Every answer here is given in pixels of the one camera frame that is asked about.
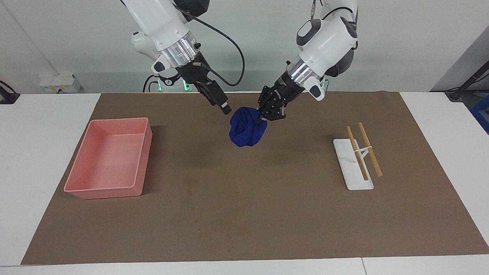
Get blue towel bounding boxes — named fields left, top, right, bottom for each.
left=229, top=107, right=268, bottom=148

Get brown table mat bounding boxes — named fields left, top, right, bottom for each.
left=21, top=92, right=489, bottom=265

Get wooden rack rod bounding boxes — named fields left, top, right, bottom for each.
left=358, top=122, right=383, bottom=177
left=346, top=126, right=369, bottom=181

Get black table clamp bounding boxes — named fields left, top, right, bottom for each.
left=0, top=80, right=20, bottom=104

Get pink plastic bin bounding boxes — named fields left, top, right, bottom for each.
left=64, top=117, right=153, bottom=200

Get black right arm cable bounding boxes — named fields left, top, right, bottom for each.
left=172, top=2, right=246, bottom=87

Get black right base cables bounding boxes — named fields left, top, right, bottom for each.
left=143, top=74, right=159, bottom=93

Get white wall socket box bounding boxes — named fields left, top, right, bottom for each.
left=39, top=74, right=83, bottom=94

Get blue crate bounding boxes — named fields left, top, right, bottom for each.
left=471, top=95, right=489, bottom=134

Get white rack with wooden rods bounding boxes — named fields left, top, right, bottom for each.
left=333, top=138, right=374, bottom=191

